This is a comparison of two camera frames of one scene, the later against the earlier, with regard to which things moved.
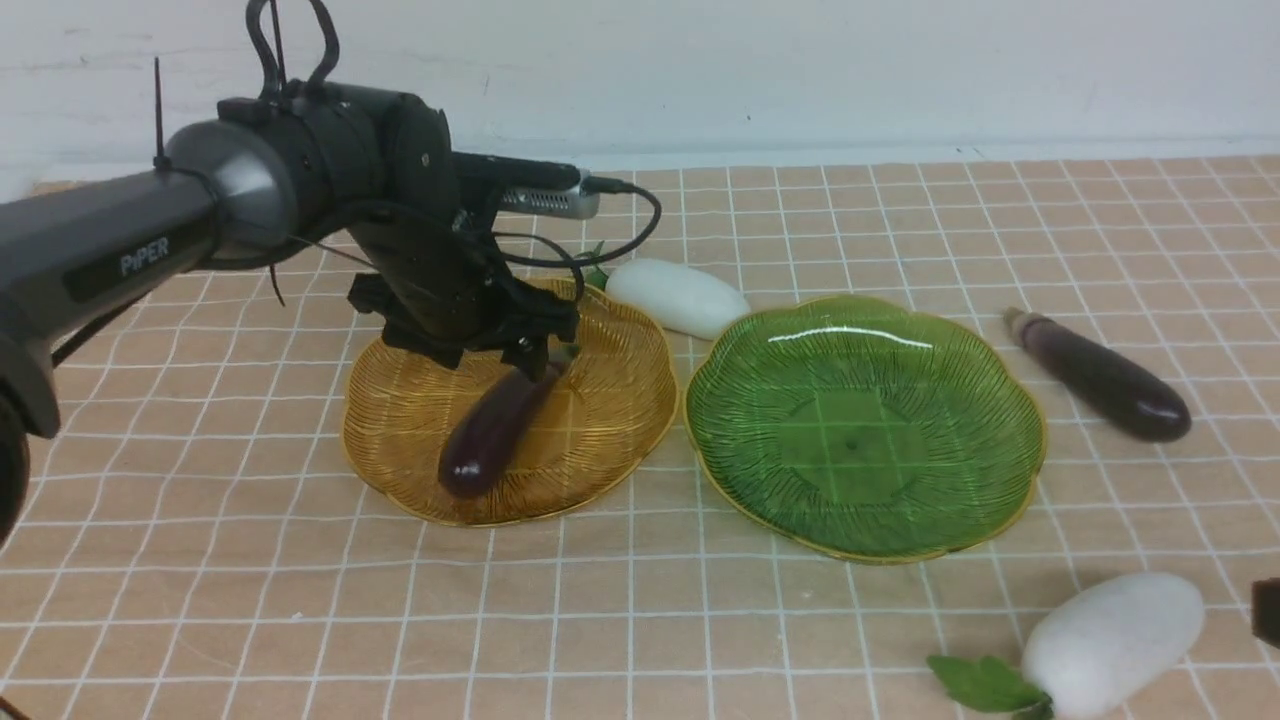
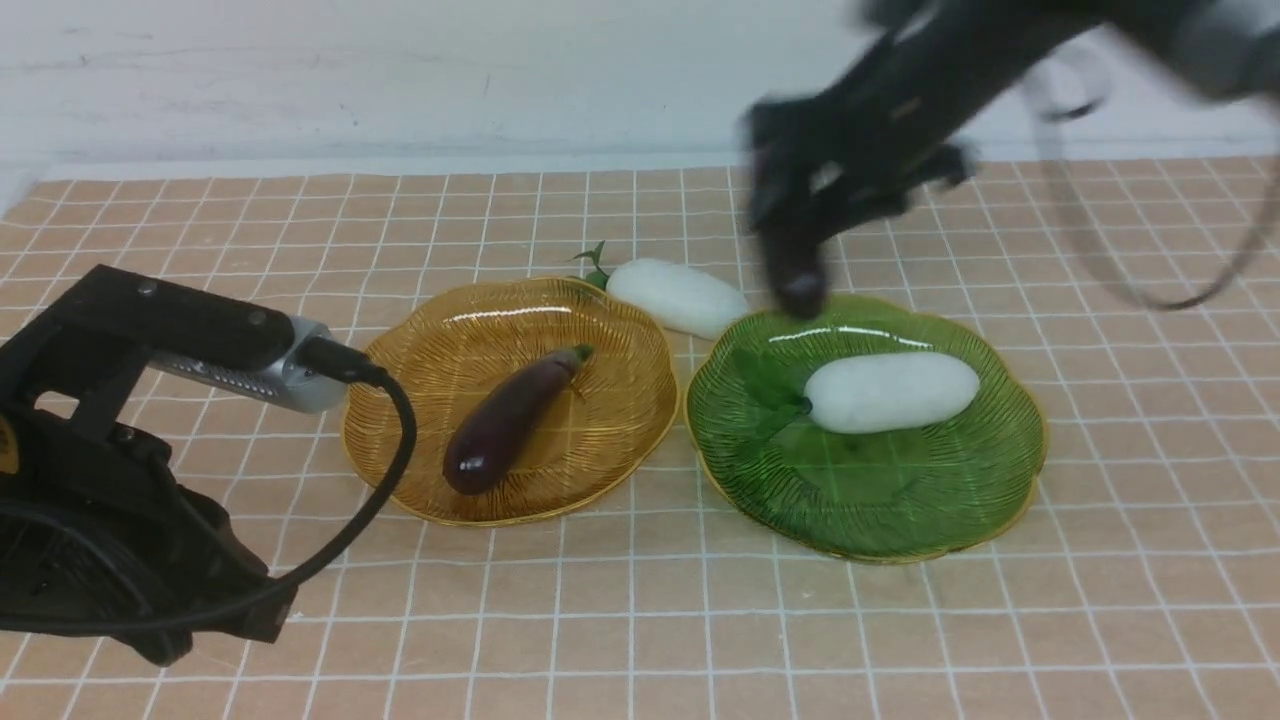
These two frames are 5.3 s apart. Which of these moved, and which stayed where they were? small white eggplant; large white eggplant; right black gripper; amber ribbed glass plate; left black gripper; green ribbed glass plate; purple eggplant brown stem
Moved: large white eggplant; right black gripper; left black gripper; purple eggplant brown stem
Stayed: small white eggplant; green ribbed glass plate; amber ribbed glass plate
